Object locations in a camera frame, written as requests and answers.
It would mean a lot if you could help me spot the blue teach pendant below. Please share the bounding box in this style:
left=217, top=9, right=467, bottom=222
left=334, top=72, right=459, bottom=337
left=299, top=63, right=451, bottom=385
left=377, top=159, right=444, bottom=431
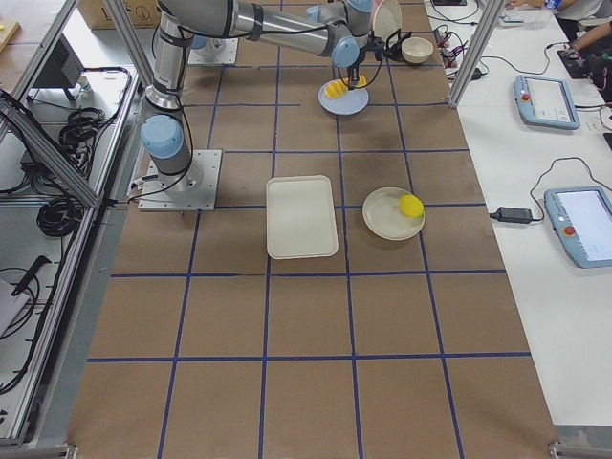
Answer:
left=513, top=75, right=580, bottom=130
left=544, top=186, right=611, bottom=269

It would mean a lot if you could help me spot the black dish rack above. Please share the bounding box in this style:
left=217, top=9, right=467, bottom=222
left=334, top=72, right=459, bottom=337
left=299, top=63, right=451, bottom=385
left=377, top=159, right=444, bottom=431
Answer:
left=382, top=29, right=412, bottom=62

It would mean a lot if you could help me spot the cream deep bowl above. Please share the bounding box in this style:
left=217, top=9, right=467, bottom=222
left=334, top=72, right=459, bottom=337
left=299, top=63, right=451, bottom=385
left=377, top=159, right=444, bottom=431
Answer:
left=401, top=36, right=434, bottom=64

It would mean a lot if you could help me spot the orange striped bread roll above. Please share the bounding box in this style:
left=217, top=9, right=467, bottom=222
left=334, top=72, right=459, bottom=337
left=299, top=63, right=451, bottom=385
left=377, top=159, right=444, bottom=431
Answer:
left=323, top=76, right=367, bottom=99

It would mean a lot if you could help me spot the blue teach pendant near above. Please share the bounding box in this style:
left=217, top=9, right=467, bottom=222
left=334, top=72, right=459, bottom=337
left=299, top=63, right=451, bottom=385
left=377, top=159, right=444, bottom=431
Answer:
left=544, top=186, right=611, bottom=269

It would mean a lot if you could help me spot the yellow lemon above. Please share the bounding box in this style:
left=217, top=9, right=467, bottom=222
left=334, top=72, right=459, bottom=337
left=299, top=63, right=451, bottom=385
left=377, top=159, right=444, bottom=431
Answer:
left=398, top=194, right=425, bottom=219

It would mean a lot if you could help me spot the blue plate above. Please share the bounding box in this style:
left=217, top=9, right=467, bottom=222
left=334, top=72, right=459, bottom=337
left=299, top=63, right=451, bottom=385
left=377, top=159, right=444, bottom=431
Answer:
left=318, top=81, right=369, bottom=116

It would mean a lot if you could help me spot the cream plate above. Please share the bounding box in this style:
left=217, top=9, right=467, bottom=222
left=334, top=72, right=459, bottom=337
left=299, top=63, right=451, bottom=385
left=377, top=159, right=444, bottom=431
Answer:
left=371, top=0, right=403, bottom=40

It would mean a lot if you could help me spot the black power brick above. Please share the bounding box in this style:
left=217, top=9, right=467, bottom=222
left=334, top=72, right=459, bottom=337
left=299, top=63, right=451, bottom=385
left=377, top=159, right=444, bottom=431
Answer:
left=492, top=207, right=533, bottom=224

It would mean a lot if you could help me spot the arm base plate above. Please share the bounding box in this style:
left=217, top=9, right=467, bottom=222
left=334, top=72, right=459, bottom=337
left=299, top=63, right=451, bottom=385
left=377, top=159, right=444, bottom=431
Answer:
left=188, top=35, right=238, bottom=67
left=138, top=149, right=222, bottom=211

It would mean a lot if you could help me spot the white rectangular tray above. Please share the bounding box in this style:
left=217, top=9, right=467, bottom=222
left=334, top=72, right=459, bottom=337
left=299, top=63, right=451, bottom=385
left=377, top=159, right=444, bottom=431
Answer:
left=266, top=175, right=339, bottom=260

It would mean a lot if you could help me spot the blue teach pendant far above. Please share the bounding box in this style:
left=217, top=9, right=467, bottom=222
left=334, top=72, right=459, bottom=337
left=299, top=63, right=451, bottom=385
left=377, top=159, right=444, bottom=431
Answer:
left=513, top=75, right=580, bottom=130

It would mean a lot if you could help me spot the aluminium frame post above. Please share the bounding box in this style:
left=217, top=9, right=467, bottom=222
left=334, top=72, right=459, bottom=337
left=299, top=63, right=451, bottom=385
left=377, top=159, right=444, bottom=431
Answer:
left=448, top=0, right=505, bottom=108

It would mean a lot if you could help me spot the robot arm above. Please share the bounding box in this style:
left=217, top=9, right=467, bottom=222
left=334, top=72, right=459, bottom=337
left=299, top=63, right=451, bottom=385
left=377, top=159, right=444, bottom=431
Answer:
left=142, top=1, right=399, bottom=208

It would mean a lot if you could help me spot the white shallow bowl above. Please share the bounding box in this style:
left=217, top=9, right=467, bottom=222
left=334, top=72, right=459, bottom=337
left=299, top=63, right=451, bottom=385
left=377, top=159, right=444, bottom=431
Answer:
left=362, top=187, right=425, bottom=241

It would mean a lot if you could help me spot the cardboard box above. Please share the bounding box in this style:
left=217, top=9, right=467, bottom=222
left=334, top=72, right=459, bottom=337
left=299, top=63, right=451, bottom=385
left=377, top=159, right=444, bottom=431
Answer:
left=76, top=0, right=164, bottom=31

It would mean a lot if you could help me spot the pink plate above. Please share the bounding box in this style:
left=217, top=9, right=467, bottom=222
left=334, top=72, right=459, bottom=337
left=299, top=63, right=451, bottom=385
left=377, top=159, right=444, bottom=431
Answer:
left=372, top=0, right=383, bottom=13

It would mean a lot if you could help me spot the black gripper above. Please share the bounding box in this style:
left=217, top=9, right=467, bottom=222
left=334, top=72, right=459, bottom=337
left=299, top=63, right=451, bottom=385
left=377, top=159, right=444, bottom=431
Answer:
left=347, top=33, right=386, bottom=91

